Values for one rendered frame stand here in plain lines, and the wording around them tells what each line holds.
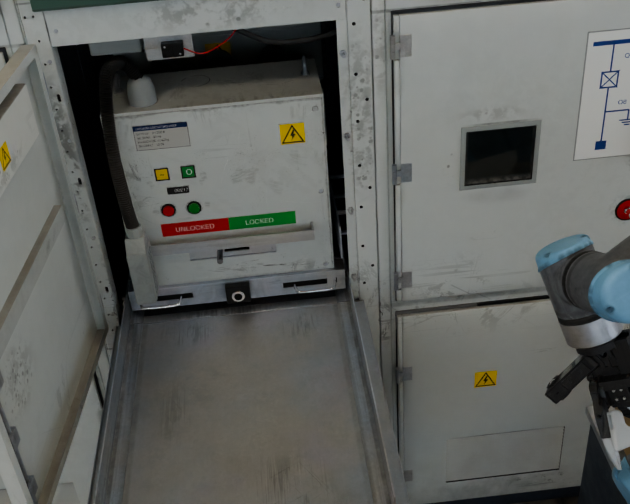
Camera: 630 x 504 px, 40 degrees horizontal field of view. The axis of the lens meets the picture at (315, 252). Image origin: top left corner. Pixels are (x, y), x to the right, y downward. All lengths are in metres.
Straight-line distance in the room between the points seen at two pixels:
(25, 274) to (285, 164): 0.64
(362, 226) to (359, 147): 0.21
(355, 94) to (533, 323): 0.81
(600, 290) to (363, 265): 0.96
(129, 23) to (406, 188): 0.70
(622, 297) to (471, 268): 0.93
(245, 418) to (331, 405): 0.19
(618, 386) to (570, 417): 1.15
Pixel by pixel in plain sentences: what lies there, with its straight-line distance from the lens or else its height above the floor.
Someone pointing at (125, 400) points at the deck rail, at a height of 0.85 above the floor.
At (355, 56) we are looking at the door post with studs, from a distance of 1.86.
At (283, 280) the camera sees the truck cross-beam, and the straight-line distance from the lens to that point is 2.15.
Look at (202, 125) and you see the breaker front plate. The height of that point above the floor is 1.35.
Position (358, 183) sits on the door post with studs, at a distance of 1.99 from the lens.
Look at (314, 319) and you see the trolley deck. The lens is 2.13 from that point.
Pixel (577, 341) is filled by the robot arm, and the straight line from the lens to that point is 1.42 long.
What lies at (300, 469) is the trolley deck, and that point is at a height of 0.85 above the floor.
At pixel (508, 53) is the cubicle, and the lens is 1.91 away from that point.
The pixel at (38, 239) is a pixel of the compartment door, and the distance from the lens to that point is 1.85.
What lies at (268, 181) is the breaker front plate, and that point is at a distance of 2.01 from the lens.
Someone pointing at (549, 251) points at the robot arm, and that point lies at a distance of 1.38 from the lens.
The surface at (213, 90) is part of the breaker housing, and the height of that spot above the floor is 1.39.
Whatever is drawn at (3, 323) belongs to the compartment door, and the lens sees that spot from 1.64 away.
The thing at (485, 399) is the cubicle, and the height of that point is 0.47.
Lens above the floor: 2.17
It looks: 34 degrees down
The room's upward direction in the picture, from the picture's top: 4 degrees counter-clockwise
